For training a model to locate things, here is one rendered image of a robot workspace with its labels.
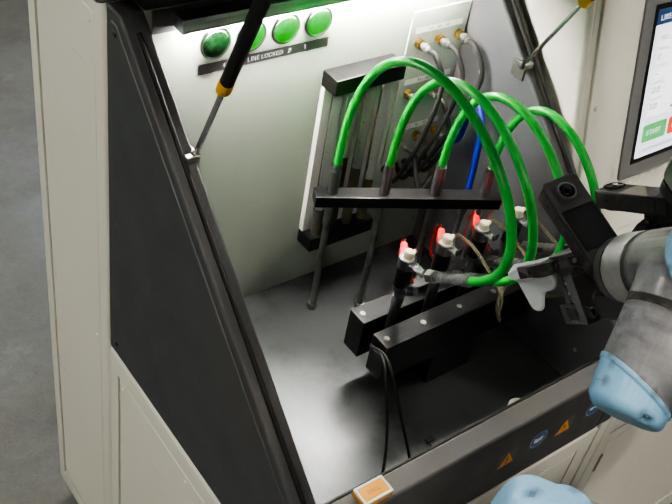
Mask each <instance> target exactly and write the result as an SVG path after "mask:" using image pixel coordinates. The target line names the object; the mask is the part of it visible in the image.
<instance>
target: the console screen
mask: <svg viewBox="0 0 672 504"><path fill-rule="evenodd" d="M671 158H672V0H646V2H645V8H644V14H643V20H642V26H641V32H640V39H639V45H638V51H637V57H636V63H635V69H634V75H633V82H632V88H631V94H630V100H629V106H628V112H627V118H626V124H625V131H624V137H623V143H622V149H621V155H620V161H619V167H618V174H617V180H618V181H621V180H624V179H626V178H629V177H631V176H634V175H637V174H639V173H642V172H644V171H647V170H649V169H652V168H654V167H657V166H659V165H662V164H664V163H667V162H669V161H670V160H671Z"/></svg>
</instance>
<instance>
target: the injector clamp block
mask: <svg viewBox="0 0 672 504"><path fill-rule="evenodd" d="M458 288H459V286H454V285H447V284H445V285H444V284H441V285H440V288H439V290H438V294H437V297H436V301H435V304H434V307H433V308H432V309H430V310H427V311H425V312H423V313H421V310H422V307H423V303H424V300H425V296H426V293H427V290H424V291H422V292H420V293H418V295H417V296H411V297H410V296H405V297H404V301H403V304H402V306H401V310H400V314H399V317H398V321H397V324H395V325H393V326H391V327H388V328H386V329H384V328H385V324H386V320H387V316H388V312H389V308H390V304H391V303H390V302H391V298H392V294H393V292H392V293H390V294H387V295H385V296H383V297H380V298H378V299H375V300H373V301H370V302H368V303H366V304H363V305H361V306H358V307H356V308H353V309H351V311H350V315H349V320H348V324H347V329H346V334H345V338H344V344H345V345H346V346H347V347H348V348H349V349H350V350H351V351H352V353H353V354H354V355H355V356H356V357H357V356H359V355H362V354H364V353H366V352H368V351H369V354H368V358H367V362H366V368H367V369H368V370H369V371H370V372H371V374H372V375H373V376H374V377H375V378H376V379H377V380H378V381H381V380H384V370H383V363H382V359H381V356H380V355H379V354H378V353H377V352H375V351H374V350H373V348H371V347H370V344H371V343H372V344H373V345H374V346H375V347H377V348H379V349H381V350H382V351H383V352H384V353H385V354H386V355H387V357H388V359H389V361H390V363H391V366H392V369H393V373H394V374H396V373H398V372H401V371H403V370H405V369H407V368H409V367H411V368H412V369H413V370H414V371H415V373H416V374H417V375H418V376H419V377H420V378H421V379H422V380H423V381H424V382H425V383H426V382H428V381H431V380H433V379H435V378H437V377H439V376H441V375H443V374H445V373H447V372H449V371H451V370H453V369H455V368H457V367H459V366H461V365H463V364H466V363H467V361H468V358H469V355H470V352H471V349H472V346H473V343H474V340H475V338H476V336H477V335H479V334H482V333H484V332H486V331H488V330H490V329H492V328H494V327H496V326H499V325H501V324H503V323H505V322H507V321H509V320H511V319H513V318H516V317H518V316H520V315H522V314H524V312H525V310H526V307H527V304H528V302H529V301H528V300H527V298H526V296H525V294H524V292H523V290H522V289H521V287H520V285H519V283H518V282H517V283H515V284H512V285H508V286H507V288H506V290H505V291H504V293H503V300H504V301H503V306H502V309H501V322H500V323H499V322H498V321H497V317H496V312H495V303H496V299H497V297H498V295H499V293H498V291H497V288H496V287H488V286H482V287H475V286H473V287H471V288H469V291H468V293H466V294H464V295H462V296H460V297H457V298H456V294H457V291H458Z"/></svg>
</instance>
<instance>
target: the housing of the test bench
mask: <svg viewBox="0 0 672 504"><path fill-rule="evenodd" d="M117 1H123V0H117ZM117 1H111V2H105V3H96V2H95V1H94V0H28V11H29V25H30V39H31V53H32V68H33V82H34V96H35V110H36V125H37V139H38V153H39V167H40V182H41V196H42V210H43V224H44V239H45V253H46V267H47V281H48V296H49V310H50V324H51V338H52V353H53V367H54V381H55V396H56V410H57V424H58V438H59V453H60V467H61V475H62V476H63V478H64V480H65V482H66V483H67V485H68V487H69V489H70V490H71V492H72V494H73V495H74V497H75V499H76V501H77V502H78V504H112V434H111V353H110V350H111V347H112V345H111V328H110V245H109V162H108V78H107V4H108V3H112V2H117Z"/></svg>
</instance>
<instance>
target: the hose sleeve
mask: <svg viewBox="0 0 672 504"><path fill-rule="evenodd" d="M469 277H474V276H472V275H467V274H457V273H449V272H443V271H435V272H433V273H432V276H431V278H432V281H433V282H434V283H439V284H444V285H445V284H447V285H454V286H460V287H469V288H471V287H473V286H469V285H468V279H469Z"/></svg>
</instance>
